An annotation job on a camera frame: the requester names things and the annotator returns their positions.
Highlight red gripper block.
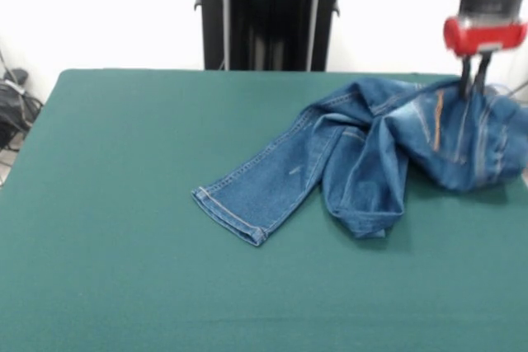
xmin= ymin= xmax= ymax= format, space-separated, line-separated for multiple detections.
xmin=443 ymin=16 xmax=528 ymax=97

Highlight blue denim jeans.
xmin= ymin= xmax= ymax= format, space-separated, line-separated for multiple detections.
xmin=190 ymin=77 xmax=528 ymax=246

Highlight dark green table cloth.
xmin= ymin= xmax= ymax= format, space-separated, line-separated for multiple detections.
xmin=0 ymin=68 xmax=528 ymax=352

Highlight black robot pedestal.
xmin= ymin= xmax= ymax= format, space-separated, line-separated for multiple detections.
xmin=191 ymin=0 xmax=360 ymax=73

